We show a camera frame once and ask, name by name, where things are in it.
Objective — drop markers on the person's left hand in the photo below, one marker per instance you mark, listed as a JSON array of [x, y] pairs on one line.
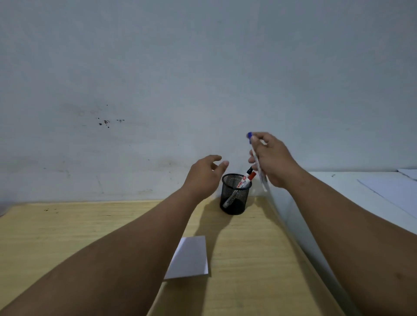
[[203, 177]]

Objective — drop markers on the person's right hand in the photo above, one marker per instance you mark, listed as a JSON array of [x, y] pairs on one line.
[[275, 162]]

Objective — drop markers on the person's left thumb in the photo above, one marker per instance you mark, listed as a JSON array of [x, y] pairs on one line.
[[215, 158]]

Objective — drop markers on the person's right thumb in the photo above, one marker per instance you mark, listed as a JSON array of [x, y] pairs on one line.
[[252, 158]]

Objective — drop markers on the white marker with blue cap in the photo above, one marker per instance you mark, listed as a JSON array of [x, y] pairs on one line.
[[259, 164]]

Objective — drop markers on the person's right forearm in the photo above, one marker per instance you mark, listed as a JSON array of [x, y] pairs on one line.
[[355, 241]]

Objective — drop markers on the person's left forearm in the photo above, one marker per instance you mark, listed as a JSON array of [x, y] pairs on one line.
[[107, 260]]

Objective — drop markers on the white marker with red band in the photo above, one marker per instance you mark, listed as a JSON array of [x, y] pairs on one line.
[[242, 185]]

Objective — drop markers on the black mesh pen holder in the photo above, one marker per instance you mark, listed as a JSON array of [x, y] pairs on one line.
[[234, 195]]

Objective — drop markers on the large white paper sheet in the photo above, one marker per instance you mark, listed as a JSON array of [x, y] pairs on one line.
[[391, 192]]

